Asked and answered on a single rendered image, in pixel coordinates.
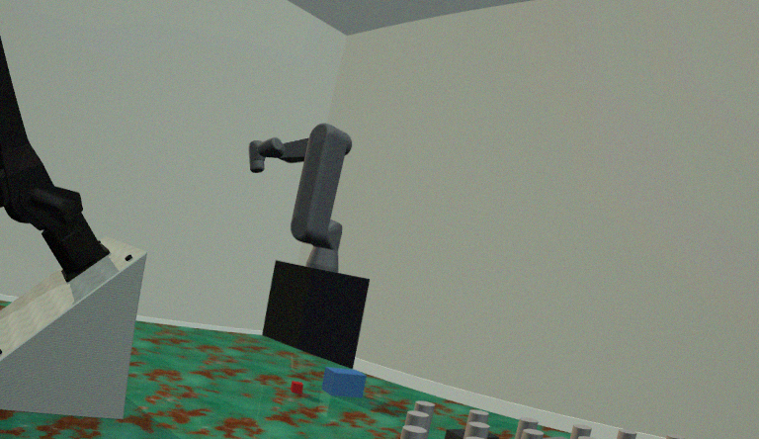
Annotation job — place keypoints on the blue block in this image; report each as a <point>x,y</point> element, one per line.
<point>344,382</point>

